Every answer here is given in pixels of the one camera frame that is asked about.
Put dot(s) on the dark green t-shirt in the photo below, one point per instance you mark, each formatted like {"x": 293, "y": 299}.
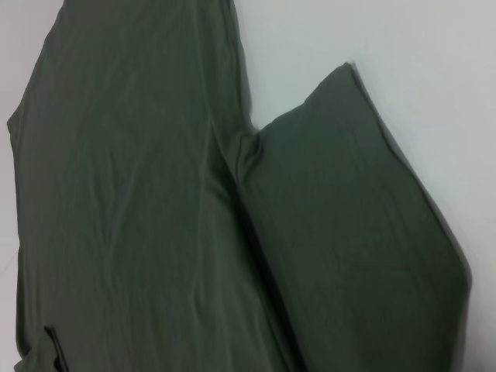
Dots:
{"x": 155, "y": 193}

